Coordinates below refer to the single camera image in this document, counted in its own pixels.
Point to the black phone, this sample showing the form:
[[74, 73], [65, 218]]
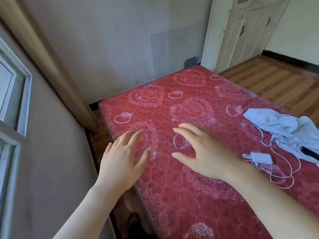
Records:
[[310, 153]]

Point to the person's right forearm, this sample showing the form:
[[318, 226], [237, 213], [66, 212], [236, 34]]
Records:
[[269, 201]]

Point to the person's left forearm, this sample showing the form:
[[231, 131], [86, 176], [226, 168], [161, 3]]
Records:
[[89, 214]]

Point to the person's left hand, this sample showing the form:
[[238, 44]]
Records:
[[119, 166]]

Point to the clear glass pane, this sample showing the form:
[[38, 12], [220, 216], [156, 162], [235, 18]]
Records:
[[174, 52]]

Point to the white cabinet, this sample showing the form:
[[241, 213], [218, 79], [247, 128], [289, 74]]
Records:
[[229, 39]]

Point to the person's right hand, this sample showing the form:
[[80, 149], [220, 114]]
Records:
[[214, 159]]

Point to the patterned black slipper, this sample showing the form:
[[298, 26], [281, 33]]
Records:
[[133, 220]]

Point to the white window frame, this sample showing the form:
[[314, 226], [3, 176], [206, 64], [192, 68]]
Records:
[[10, 136]]

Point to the white charger adapter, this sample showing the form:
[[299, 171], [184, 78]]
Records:
[[261, 158]]

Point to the person's black trousers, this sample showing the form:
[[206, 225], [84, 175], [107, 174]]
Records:
[[142, 233]]

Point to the light blue garment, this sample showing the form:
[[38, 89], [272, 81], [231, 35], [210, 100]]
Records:
[[284, 129]]

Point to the red floral mattress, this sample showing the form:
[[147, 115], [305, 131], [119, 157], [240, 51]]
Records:
[[179, 196]]

